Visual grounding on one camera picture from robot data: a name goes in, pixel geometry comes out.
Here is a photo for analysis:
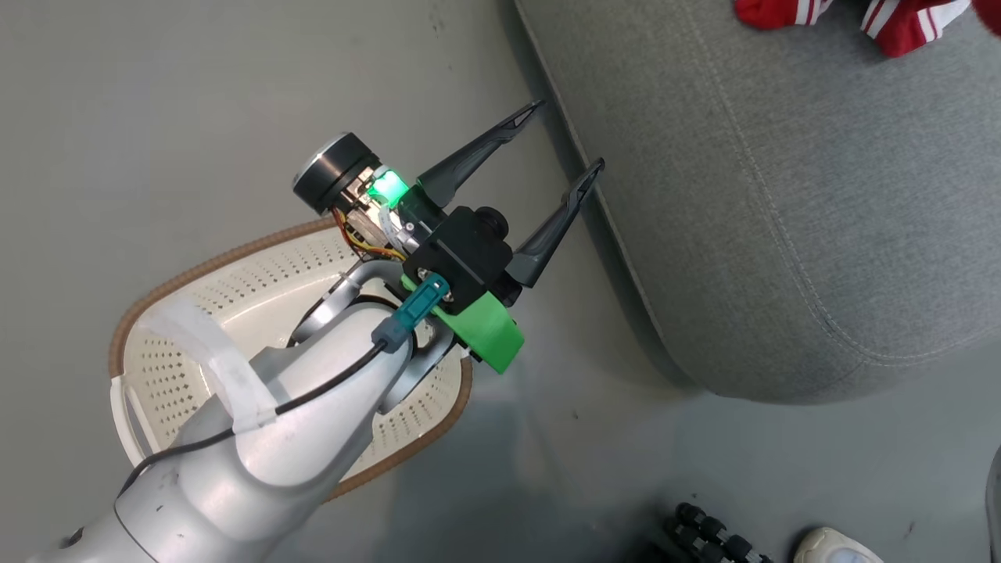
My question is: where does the red white striped garment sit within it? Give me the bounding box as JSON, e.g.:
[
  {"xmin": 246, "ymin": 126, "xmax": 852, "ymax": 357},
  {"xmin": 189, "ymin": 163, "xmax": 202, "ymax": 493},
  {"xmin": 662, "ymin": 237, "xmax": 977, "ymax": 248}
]
[{"xmin": 734, "ymin": 0, "xmax": 1001, "ymax": 59}]

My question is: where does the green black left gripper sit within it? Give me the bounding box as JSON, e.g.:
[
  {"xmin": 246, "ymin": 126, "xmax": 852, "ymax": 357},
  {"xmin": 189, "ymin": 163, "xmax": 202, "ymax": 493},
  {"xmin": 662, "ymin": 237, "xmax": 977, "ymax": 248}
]
[{"xmin": 292, "ymin": 99, "xmax": 606, "ymax": 375}]

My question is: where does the white perforated basket brown rim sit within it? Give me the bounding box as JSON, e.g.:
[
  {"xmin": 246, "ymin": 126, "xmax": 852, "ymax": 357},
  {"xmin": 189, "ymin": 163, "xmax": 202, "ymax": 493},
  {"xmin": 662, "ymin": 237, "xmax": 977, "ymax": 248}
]
[{"xmin": 108, "ymin": 217, "xmax": 475, "ymax": 503}]

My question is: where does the orange yellow wire bundle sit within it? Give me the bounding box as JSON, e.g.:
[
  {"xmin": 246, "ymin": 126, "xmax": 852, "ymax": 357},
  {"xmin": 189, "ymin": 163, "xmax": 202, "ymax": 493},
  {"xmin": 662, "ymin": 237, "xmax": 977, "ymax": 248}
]
[{"xmin": 335, "ymin": 210, "xmax": 409, "ymax": 264}]

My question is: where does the black cable with teal plug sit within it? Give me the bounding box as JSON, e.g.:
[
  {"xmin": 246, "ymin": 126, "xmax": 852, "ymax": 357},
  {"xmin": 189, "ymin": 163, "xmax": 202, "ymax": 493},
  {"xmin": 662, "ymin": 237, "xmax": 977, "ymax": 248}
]
[{"xmin": 116, "ymin": 274, "xmax": 451, "ymax": 501}]

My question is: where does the white tape strap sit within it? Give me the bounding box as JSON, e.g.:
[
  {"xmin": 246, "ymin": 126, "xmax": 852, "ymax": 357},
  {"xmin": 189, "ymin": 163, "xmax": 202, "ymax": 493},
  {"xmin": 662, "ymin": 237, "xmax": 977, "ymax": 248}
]
[{"xmin": 143, "ymin": 299, "xmax": 280, "ymax": 436}]

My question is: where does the grey fabric sofa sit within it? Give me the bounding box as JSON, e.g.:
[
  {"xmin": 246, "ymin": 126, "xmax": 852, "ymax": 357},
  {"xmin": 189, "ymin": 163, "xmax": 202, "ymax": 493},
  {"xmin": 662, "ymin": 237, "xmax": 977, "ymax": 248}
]
[{"xmin": 512, "ymin": 0, "xmax": 1001, "ymax": 406}]

